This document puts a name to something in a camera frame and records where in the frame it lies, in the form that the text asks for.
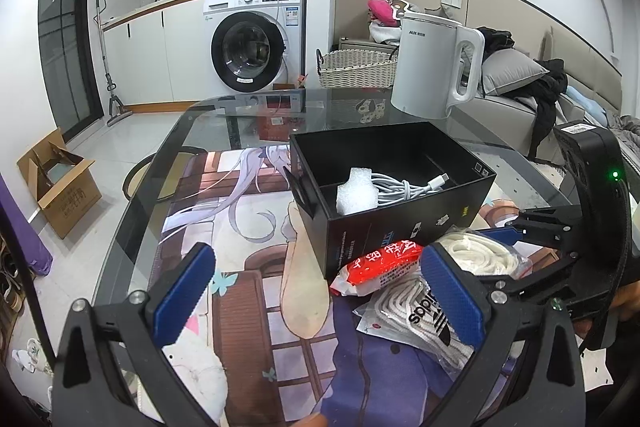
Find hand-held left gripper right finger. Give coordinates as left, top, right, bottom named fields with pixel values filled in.
left=420, top=243, right=588, bottom=427

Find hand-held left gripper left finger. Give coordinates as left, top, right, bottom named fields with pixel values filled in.
left=50, top=242, right=226, bottom=427

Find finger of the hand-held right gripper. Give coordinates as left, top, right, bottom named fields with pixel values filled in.
left=470, top=252, right=582, bottom=305
left=477, top=205, right=583, bottom=259

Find bagged white rope coil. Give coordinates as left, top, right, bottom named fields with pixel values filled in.
left=437, top=229, right=533, bottom=280

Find bagged white shoelaces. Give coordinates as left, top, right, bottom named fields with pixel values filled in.
left=355, top=277, right=476, bottom=375

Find red and white packet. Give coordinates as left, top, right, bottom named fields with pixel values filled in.
left=330, top=239, right=426, bottom=298

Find black cardboard box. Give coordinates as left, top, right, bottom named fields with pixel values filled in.
left=289, top=122, right=497, bottom=280

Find printed desk mat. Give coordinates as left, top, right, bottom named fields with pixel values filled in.
left=145, top=147, right=526, bottom=427

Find light blue blanket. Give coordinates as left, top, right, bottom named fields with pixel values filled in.
left=567, top=87, right=608, bottom=128

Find black jacket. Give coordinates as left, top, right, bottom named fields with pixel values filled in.
left=510, top=58, right=568, bottom=160

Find white foam piece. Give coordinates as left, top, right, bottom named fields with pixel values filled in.
left=336, top=167, right=377, bottom=214

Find brown cardboard box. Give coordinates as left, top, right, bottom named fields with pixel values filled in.
left=16, top=127, right=103, bottom=240

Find grey pillow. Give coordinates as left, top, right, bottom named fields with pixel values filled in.
left=480, top=49, right=551, bottom=96

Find purple cloth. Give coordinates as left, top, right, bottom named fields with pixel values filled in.
left=0, top=177, right=53, bottom=278

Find white electric kettle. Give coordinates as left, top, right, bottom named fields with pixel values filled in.
left=390, top=11, right=486, bottom=120

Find black clothing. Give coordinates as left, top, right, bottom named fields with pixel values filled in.
left=475, top=26, right=516, bottom=54

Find white wicker basket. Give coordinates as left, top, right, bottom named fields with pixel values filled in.
left=316, top=48, right=401, bottom=88

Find grey mop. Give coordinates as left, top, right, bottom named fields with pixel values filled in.
left=94, top=0, right=133, bottom=126

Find white kitchen cabinet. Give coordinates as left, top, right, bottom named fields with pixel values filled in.
left=102, top=0, right=211, bottom=105

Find pink plush item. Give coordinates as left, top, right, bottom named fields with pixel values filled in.
left=367, top=0, right=401, bottom=26

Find white washing machine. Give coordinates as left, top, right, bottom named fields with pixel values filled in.
left=202, top=0, right=307, bottom=94

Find glass sliding door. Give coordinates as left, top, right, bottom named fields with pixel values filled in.
left=37, top=0, right=105, bottom=142

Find white charging cable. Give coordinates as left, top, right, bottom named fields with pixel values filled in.
left=370, top=173, right=453, bottom=206

